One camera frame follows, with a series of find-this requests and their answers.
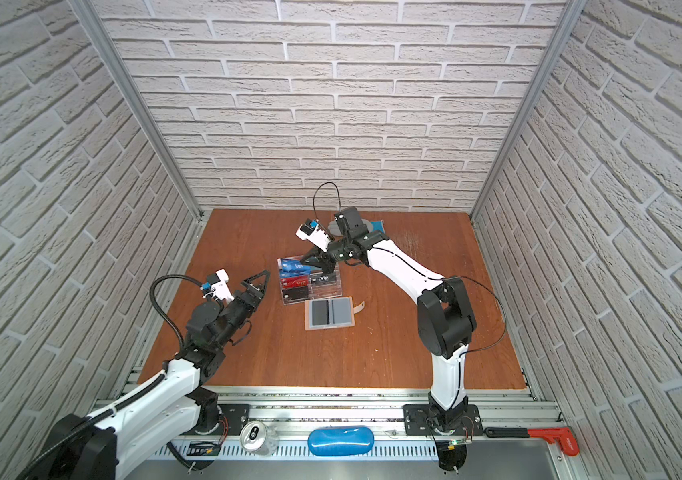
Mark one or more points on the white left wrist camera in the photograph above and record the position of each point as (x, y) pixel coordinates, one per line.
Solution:
(216, 287)

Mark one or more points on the blue oval case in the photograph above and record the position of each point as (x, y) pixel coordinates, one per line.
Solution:
(341, 441)

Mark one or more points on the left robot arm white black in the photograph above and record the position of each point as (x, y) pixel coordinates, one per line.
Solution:
(111, 442)

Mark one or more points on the red black handled tool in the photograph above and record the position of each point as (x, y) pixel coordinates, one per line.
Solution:
(561, 436)

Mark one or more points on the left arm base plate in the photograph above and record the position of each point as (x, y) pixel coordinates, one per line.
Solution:
(223, 417)

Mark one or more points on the black VIP card in stand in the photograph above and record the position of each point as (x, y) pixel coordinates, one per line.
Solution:
(321, 279)

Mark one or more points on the silver can top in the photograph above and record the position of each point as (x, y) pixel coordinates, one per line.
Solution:
(259, 438)

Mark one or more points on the blue VIP card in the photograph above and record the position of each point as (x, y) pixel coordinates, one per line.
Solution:
(292, 268)

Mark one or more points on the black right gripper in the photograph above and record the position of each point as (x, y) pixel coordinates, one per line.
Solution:
(321, 259)

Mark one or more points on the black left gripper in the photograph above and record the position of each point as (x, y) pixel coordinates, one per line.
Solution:
(253, 289)

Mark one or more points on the beige leather card holder wallet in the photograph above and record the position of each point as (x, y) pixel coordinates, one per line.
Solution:
(343, 311)

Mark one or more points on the red gold VIP card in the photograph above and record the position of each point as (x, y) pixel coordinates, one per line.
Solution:
(295, 282)

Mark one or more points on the dark black card lower left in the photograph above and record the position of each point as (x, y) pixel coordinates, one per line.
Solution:
(297, 294)

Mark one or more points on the clear acrylic card display stand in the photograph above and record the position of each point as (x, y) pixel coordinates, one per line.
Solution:
(318, 292)

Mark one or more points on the small black label box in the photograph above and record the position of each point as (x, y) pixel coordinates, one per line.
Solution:
(203, 449)

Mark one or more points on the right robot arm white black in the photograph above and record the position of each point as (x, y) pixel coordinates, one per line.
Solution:
(445, 317)

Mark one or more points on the aluminium frame rail right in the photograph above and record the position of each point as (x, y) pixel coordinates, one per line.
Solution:
(551, 54)

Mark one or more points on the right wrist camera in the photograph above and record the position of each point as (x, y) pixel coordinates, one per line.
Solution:
(312, 231)

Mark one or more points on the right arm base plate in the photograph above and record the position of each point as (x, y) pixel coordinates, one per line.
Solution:
(426, 420)

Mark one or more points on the grey blue work glove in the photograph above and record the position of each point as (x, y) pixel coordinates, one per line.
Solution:
(336, 230)

